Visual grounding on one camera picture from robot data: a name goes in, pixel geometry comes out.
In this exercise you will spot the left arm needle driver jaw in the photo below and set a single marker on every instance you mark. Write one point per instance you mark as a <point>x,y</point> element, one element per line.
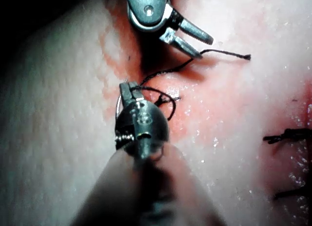
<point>136,93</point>
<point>125,94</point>

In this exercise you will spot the right arm needle driver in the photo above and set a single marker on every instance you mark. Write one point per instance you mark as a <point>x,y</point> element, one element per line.
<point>143,6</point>

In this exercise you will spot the right arm needle driver jaw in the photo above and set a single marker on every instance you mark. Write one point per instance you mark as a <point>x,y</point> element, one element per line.
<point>181,44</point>
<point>195,32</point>

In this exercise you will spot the left arm needle driver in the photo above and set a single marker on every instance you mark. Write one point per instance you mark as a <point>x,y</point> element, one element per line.
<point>146,121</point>

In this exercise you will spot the curved steel needle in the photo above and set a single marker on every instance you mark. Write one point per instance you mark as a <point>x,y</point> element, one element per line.
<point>117,106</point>

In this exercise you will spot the black thread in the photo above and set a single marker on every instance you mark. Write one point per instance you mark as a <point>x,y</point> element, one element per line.
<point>220,51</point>

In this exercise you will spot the dark left arm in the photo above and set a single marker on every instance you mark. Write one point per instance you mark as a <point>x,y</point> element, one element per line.
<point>114,187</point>

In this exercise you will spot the tissue pad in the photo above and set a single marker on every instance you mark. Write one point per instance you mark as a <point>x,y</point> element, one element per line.
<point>61,101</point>

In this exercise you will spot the black stitching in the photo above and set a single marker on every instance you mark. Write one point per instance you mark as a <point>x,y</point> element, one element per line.
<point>290,134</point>

